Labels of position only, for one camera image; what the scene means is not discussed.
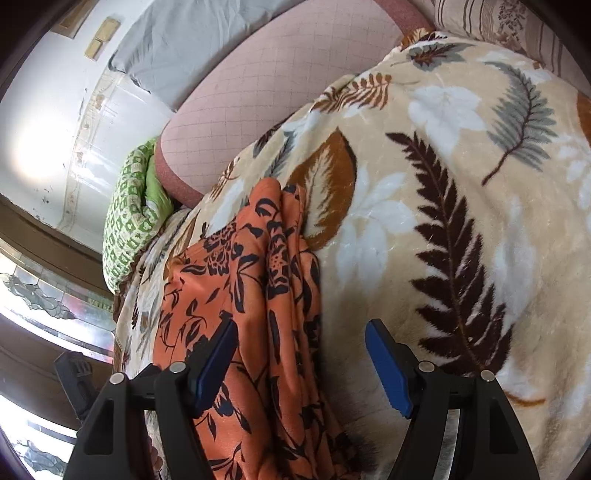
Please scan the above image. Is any orange black floral garment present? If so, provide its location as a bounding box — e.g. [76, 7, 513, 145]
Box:
[152, 178, 361, 479]

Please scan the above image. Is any green checkered pillow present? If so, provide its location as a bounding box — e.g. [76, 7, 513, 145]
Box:
[102, 138, 173, 294]

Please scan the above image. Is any beige leaf print blanket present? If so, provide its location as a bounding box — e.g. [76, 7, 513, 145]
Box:
[115, 32, 590, 479]

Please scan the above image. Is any striped beige bed sheet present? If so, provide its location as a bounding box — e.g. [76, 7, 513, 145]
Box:
[413, 0, 590, 95]

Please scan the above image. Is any grey pillow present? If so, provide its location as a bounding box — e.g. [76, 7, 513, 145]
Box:
[108, 0, 298, 111]

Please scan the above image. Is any pink bolster pillow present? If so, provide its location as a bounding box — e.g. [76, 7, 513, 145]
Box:
[155, 0, 433, 207]

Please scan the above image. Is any window with frame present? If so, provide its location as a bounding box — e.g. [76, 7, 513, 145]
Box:
[1, 198, 115, 479]

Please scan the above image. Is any small gold wall frame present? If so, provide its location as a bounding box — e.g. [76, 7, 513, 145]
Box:
[84, 17, 120, 61]

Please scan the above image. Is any large gold wall frame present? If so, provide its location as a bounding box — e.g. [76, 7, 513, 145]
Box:
[51, 0, 98, 39]

